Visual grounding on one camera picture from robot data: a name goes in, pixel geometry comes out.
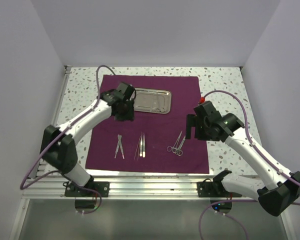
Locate steel scalpel handle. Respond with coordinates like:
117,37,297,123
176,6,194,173
114,134,122,158
116,134,125,159

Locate steel surgical scissors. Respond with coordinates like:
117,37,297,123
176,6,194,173
175,136,186,156

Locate steel ring-handle hemostat forceps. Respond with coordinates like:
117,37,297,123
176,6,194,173
167,131,183,153

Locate steel tweezers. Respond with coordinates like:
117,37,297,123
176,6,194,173
142,132,146,158
139,132,144,158

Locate purple cloth wrap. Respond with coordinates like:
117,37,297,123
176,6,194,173
85,75,209,174

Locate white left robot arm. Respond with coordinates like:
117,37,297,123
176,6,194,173
39,82,136,197

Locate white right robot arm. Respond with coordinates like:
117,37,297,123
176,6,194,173
185,101,300,217

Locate stainless steel instrument tray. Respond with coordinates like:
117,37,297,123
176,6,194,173
134,88,172,115

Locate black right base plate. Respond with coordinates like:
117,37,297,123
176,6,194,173
196,181,233,198

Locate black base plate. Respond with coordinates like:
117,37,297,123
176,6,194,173
196,181,233,198
62,181,110,198

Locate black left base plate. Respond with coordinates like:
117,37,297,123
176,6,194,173
62,181,110,198

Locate aluminium mounting rail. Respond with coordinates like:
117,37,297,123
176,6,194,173
22,177,283,200

